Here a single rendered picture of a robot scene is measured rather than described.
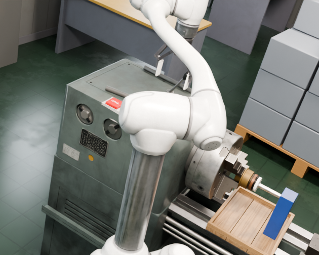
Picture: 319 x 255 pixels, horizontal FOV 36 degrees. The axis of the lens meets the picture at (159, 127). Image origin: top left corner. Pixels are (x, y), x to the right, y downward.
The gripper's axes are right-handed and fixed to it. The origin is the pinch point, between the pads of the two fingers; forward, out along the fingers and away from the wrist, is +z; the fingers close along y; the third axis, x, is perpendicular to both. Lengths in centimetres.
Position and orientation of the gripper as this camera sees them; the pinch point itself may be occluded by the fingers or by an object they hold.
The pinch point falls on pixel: (171, 79)
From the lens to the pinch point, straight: 201.0
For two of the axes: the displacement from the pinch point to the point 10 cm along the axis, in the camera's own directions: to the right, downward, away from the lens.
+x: 4.9, -3.7, 7.9
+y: 8.4, 4.5, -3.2
